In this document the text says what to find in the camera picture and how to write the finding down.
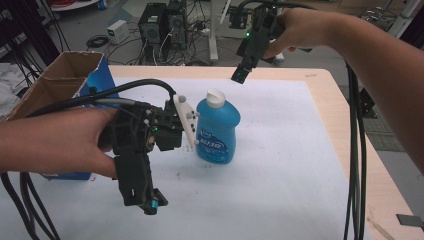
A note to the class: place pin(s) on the person's left hand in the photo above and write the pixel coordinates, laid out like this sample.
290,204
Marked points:
83,140

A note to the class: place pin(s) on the black bracket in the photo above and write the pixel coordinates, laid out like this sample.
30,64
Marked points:
366,103

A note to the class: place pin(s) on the white power supply box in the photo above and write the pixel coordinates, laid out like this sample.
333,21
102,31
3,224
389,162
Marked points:
117,31

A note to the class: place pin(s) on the black computer tower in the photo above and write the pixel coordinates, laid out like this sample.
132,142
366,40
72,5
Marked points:
152,23
177,23

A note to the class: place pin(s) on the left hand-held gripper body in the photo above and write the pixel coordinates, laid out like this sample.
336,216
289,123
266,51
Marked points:
133,130

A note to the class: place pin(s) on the white cloth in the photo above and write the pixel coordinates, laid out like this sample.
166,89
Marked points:
10,86

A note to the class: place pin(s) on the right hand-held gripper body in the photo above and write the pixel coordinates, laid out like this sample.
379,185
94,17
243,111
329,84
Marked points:
258,33

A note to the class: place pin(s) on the white table mat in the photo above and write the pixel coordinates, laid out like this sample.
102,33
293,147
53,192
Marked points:
266,166

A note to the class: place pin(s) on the person's right hand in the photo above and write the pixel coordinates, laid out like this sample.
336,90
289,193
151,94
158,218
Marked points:
300,28

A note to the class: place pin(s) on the blue bottle with white cap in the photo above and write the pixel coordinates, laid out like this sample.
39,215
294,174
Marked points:
216,130

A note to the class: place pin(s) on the white metal stand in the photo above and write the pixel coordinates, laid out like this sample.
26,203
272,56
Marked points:
213,30

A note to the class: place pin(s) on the blue cardboard box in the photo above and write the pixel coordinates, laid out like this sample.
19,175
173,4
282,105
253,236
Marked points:
66,80

